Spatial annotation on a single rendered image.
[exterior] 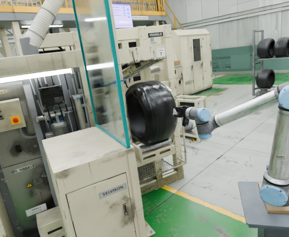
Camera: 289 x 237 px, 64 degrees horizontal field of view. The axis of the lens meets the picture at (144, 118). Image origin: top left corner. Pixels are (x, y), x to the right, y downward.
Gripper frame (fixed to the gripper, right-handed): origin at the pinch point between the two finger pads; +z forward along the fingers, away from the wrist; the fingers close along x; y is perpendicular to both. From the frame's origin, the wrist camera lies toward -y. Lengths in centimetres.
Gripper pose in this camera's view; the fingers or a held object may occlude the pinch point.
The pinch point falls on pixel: (174, 114)
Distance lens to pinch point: 188.0
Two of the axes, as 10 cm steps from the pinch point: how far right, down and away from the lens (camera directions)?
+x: -8.7, 2.3, -4.3
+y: -1.7, -9.7, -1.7
